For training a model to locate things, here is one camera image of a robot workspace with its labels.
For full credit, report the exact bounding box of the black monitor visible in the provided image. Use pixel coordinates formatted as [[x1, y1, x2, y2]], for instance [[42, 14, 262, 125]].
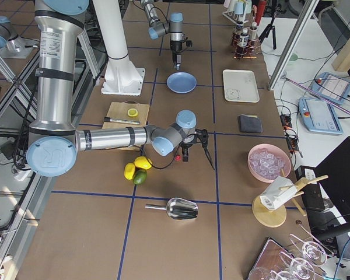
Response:
[[314, 136, 350, 240]]

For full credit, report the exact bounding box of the dark drink bottle three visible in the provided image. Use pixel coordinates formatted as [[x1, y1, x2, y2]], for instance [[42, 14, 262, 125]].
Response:
[[235, 20, 244, 34]]

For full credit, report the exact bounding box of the blue teach pendant far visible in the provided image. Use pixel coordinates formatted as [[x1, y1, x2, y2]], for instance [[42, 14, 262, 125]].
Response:
[[310, 72, 350, 105]]

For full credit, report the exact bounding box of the grey folded cloth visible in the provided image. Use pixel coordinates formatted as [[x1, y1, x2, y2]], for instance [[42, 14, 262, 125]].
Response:
[[238, 114, 263, 133]]

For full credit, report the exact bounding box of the green small bowl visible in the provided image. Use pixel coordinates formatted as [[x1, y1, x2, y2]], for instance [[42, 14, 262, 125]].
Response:
[[288, 52, 298, 65]]

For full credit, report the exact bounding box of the white wire cup rack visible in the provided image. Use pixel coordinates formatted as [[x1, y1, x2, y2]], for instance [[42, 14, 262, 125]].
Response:
[[222, 0, 253, 23]]

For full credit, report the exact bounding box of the lemon half slice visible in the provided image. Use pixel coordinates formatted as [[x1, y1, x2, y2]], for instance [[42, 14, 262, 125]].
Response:
[[127, 108, 138, 118]]

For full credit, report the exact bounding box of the metal ice scoop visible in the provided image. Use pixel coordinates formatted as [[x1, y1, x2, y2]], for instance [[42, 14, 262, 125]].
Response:
[[145, 198, 198, 221]]

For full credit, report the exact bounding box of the red cylinder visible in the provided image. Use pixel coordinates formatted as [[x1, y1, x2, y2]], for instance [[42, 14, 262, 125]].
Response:
[[255, 0, 267, 26]]

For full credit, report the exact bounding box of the yellow lemon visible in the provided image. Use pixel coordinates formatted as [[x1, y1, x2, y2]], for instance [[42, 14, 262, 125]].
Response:
[[134, 156, 152, 170], [124, 163, 136, 180]]

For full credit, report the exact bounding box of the copper wire bottle rack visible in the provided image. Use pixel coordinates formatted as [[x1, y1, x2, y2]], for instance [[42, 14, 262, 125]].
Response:
[[231, 30, 261, 59]]

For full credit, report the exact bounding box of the cream bear tray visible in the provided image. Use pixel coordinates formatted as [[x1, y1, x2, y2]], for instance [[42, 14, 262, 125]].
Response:
[[222, 69, 260, 103]]

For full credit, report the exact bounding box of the wooden round stand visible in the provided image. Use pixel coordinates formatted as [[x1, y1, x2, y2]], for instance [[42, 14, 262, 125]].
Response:
[[252, 175, 328, 228]]

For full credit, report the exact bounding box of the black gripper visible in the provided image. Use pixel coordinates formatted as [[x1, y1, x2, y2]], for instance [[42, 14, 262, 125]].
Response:
[[170, 41, 183, 70], [180, 140, 193, 162]]

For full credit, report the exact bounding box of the yellow lemon back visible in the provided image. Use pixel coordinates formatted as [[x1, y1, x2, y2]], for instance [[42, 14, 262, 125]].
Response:
[[124, 163, 136, 180]]

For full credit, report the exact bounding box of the aluminium frame post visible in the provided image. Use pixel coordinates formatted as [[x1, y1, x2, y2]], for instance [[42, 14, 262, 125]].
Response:
[[268, 0, 319, 90]]

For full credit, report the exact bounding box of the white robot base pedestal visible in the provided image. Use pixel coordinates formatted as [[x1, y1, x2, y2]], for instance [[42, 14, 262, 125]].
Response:
[[94, 1, 145, 96]]

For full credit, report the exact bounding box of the steel knife sharpener rod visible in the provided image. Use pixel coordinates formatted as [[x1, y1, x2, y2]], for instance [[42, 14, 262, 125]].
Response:
[[104, 117, 140, 125]]

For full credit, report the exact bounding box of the dark drink bottle one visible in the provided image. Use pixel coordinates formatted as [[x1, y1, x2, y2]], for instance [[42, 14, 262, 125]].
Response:
[[239, 28, 249, 48]]

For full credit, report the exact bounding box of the blue teach pendant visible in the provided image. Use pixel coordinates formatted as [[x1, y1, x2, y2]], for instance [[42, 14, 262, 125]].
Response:
[[310, 72, 350, 105], [298, 97, 343, 135]]

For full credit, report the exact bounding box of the wine glass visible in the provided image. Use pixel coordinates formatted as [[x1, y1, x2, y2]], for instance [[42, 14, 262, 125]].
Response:
[[289, 220, 334, 267]]

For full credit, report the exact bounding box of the blue teach pendant near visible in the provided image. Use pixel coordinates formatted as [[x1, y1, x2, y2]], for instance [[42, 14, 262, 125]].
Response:
[[298, 97, 343, 135]]

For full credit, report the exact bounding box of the white paper carton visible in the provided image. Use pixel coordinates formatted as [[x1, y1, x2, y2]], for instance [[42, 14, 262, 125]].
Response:
[[260, 176, 297, 211]]

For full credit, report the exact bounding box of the wooden cutting board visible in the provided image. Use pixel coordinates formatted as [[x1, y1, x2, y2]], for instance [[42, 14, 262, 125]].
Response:
[[101, 100, 151, 151]]

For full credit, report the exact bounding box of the blue round plate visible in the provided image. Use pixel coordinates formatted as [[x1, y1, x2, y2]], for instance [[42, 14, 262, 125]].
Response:
[[166, 72, 197, 94]]

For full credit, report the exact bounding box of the yellow lemon front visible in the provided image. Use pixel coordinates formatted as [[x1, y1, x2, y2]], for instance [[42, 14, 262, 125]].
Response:
[[134, 156, 152, 170]]

